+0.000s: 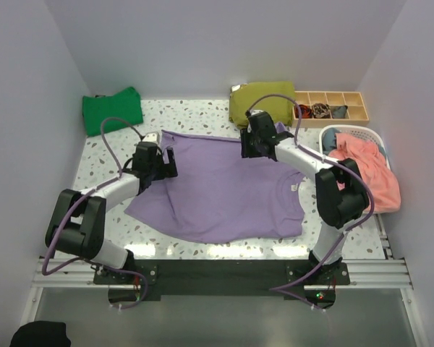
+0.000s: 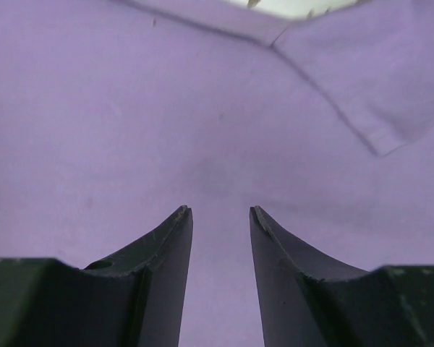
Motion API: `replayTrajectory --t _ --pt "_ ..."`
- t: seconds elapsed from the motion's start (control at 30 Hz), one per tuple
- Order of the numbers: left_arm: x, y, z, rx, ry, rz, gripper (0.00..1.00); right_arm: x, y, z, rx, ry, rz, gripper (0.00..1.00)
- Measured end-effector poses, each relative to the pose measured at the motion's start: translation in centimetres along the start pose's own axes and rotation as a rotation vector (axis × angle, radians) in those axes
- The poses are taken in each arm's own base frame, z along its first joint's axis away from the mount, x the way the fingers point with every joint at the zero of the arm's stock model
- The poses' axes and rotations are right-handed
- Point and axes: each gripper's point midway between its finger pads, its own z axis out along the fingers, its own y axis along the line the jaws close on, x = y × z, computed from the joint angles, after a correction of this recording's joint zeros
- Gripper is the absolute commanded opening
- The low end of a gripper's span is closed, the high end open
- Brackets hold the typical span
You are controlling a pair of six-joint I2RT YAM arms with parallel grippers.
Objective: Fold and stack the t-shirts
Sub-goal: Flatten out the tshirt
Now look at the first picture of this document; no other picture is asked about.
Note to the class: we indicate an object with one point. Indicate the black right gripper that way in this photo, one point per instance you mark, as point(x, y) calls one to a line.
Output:
point(247, 152)

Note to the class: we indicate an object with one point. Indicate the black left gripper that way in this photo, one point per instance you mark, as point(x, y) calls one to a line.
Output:
point(167, 170)

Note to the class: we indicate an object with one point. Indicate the purple t-shirt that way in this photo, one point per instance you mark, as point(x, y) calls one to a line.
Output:
point(218, 196)

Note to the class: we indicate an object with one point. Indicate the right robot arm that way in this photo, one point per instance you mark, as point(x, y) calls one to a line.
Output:
point(341, 194)

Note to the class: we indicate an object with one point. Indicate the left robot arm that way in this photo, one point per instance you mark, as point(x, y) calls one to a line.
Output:
point(77, 225)

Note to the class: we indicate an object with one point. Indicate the folded olive green t-shirt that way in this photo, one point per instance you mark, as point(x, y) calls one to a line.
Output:
point(244, 95)

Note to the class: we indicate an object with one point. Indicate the orange black cloth roll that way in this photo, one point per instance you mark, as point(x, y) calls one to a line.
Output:
point(306, 111)

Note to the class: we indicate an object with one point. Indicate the wooden compartment box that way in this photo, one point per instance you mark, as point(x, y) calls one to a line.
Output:
point(356, 114)

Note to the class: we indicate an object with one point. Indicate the patterned brown cloth roll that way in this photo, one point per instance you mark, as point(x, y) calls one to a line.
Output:
point(321, 111)

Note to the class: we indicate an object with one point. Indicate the dark grey cloth roll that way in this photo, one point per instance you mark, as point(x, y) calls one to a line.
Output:
point(339, 112)

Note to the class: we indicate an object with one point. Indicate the white laundry basket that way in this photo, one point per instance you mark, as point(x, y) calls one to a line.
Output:
point(347, 133)

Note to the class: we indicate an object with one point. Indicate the pink t-shirt in basket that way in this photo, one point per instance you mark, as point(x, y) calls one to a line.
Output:
point(369, 170)

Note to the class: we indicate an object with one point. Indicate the black cloth at corner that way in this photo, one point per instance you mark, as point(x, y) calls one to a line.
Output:
point(41, 333)

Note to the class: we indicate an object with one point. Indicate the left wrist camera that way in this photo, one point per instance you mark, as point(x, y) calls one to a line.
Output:
point(153, 137)

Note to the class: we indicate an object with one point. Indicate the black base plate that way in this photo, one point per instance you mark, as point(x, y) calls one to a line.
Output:
point(162, 278)

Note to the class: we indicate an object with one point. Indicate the aluminium rail frame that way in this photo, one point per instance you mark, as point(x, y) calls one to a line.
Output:
point(369, 258)

